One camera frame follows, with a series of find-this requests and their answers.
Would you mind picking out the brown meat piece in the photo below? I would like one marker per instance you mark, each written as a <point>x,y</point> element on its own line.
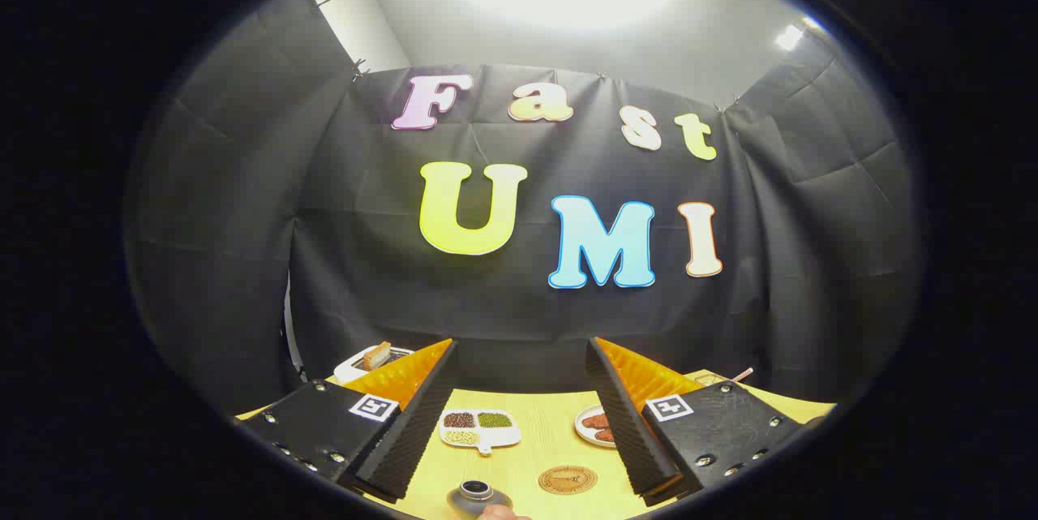
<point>606,436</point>
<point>596,421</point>

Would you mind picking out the light wooden table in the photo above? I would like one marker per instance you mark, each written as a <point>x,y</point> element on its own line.
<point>535,455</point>

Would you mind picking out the white toaster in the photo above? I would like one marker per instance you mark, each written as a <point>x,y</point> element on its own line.
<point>350,371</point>

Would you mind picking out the silver green label bottle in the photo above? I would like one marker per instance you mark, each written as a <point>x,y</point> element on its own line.
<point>478,502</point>

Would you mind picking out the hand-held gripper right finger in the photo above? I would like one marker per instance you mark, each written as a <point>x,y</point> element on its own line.
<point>624,431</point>

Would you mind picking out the white oval plate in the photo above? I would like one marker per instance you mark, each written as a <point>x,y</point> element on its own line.
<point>585,433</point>

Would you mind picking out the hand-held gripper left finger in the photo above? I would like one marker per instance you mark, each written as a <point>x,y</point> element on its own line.
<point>413,439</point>

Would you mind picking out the pink stick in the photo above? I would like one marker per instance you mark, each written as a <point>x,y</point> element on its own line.
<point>743,375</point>

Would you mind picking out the round cork coaster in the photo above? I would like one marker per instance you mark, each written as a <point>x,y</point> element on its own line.
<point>568,480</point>

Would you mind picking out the toast bread slice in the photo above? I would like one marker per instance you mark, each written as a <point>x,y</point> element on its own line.
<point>377,356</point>

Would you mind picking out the white divided bean dish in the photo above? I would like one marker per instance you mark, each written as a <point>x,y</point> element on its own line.
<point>480,432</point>

